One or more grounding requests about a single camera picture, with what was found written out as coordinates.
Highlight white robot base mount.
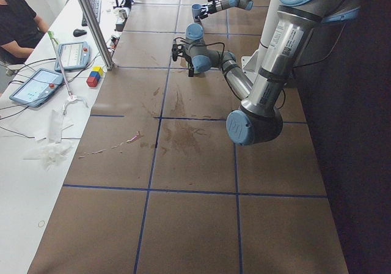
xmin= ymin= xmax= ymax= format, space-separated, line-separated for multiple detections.
xmin=241 ymin=37 xmax=270 ymax=83

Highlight seated person in black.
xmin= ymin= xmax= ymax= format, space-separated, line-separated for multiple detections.
xmin=1 ymin=0 xmax=49 ymax=64

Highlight blue-grey plastic cup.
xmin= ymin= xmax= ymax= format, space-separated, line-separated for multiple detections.
xmin=191 ymin=4 xmax=202 ymax=20

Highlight red block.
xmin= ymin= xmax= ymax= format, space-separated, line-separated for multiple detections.
xmin=86 ymin=76 xmax=100 ymax=87

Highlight far teach pendant tablet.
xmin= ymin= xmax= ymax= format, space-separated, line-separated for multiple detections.
xmin=58 ymin=42 xmax=90 ymax=71

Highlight blue block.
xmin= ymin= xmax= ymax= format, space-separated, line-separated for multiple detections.
xmin=89 ymin=71 xmax=101 ymax=81

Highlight near teach pendant tablet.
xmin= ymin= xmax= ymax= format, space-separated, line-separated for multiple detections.
xmin=9 ymin=68 xmax=64 ymax=108

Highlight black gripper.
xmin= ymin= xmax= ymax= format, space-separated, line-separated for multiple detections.
xmin=188 ymin=62 xmax=194 ymax=77
xmin=200 ymin=1 xmax=217 ymax=19

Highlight aluminium profile post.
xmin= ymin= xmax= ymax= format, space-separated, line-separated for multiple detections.
xmin=78 ymin=0 xmax=114 ymax=70

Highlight teach pendant tablet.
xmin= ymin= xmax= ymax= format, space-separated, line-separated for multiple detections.
xmin=58 ymin=42 xmax=90 ymax=71
xmin=9 ymin=68 xmax=64 ymax=108

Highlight yellow block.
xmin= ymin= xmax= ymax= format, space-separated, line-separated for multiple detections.
xmin=92 ymin=66 xmax=104 ymax=76

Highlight crumpled white tissue paper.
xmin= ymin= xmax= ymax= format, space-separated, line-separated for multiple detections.
xmin=23 ymin=95 xmax=88 ymax=170

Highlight black computer mouse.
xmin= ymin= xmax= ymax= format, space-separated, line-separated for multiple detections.
xmin=73 ymin=29 xmax=87 ymax=37

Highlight metal can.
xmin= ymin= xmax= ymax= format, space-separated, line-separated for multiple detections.
xmin=118 ymin=9 xmax=128 ymax=20

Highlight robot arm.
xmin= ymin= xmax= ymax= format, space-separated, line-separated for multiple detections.
xmin=172 ymin=0 xmax=360 ymax=146
xmin=192 ymin=0 xmax=254 ymax=20

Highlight black keyboard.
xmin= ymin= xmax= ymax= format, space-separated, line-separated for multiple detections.
xmin=81 ymin=0 xmax=101 ymax=27

